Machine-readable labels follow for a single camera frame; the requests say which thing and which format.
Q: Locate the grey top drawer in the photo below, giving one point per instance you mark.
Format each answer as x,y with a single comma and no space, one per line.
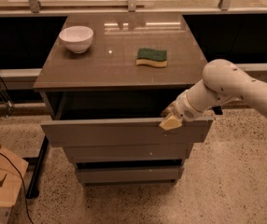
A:
115,118

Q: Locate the grey bottom drawer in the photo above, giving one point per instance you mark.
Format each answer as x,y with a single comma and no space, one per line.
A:
122,175

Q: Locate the grey drawer cabinet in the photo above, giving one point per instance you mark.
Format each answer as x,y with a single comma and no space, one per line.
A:
110,65

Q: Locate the grey middle drawer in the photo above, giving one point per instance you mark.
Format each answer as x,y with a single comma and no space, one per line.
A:
128,153

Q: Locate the green and yellow sponge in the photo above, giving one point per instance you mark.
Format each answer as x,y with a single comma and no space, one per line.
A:
152,57

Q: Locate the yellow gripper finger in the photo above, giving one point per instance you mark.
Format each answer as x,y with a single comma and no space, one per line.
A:
171,121
167,110

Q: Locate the white ceramic bowl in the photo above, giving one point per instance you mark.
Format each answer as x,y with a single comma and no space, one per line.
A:
76,38

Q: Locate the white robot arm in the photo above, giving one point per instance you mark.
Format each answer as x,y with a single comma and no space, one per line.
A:
222,81

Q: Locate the grey drawer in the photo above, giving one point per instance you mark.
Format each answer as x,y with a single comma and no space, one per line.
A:
115,118
122,175
128,153

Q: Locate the black metal stand leg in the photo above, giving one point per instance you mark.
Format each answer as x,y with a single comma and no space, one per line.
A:
37,164

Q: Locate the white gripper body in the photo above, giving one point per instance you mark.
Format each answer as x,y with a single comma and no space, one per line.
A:
183,109

